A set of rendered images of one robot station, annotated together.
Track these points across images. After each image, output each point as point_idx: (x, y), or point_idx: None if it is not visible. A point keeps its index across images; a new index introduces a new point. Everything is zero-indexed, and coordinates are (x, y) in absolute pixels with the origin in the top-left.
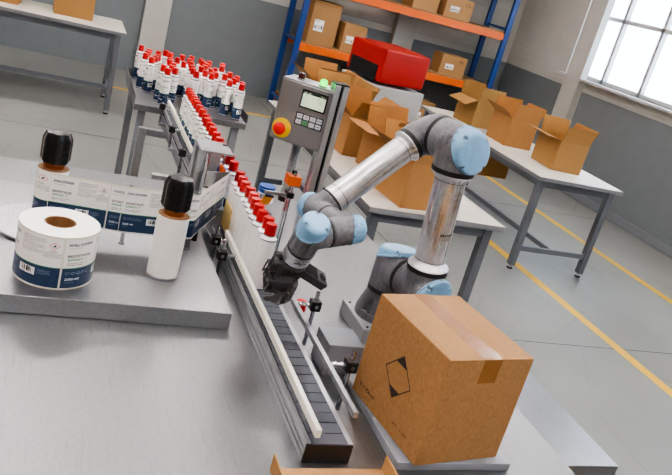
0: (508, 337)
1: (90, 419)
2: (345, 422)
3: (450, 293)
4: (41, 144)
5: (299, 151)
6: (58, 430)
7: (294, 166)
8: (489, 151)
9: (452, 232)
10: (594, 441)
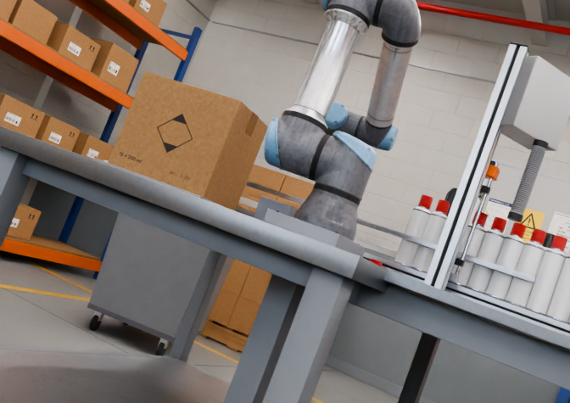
0: (173, 80)
1: None
2: None
3: (268, 127)
4: None
5: (531, 153)
6: None
7: (524, 172)
8: None
9: (307, 70)
10: (25, 135)
